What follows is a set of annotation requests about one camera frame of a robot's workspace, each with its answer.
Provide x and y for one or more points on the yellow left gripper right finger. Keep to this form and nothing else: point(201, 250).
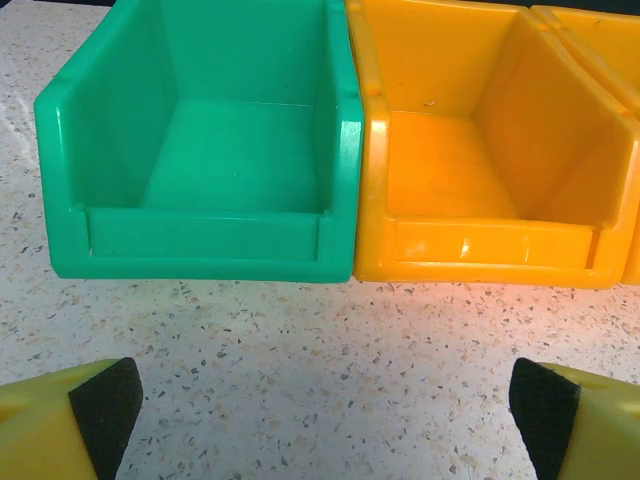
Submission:
point(600, 440)

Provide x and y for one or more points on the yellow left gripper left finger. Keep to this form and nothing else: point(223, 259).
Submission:
point(40, 440)

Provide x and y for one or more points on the yellow plastic bin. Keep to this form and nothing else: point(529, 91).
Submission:
point(450, 165)
point(600, 40)

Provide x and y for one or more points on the green plastic bin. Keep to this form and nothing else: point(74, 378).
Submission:
point(225, 150)

